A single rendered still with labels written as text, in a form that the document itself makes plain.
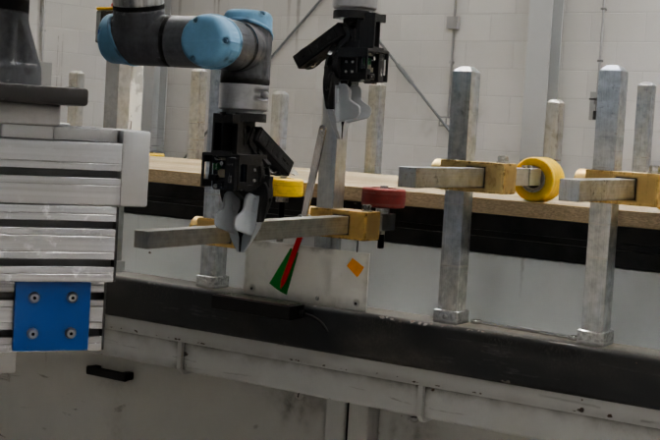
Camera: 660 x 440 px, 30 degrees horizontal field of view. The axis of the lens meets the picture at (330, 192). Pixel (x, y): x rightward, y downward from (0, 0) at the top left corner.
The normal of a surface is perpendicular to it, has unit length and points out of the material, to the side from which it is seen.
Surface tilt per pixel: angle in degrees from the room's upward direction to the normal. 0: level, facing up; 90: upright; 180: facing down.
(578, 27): 90
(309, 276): 90
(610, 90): 90
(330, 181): 90
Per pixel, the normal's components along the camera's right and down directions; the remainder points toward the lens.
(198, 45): -0.32, 0.03
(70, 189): 0.39, 0.07
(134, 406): -0.54, 0.01
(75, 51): 0.80, 0.07
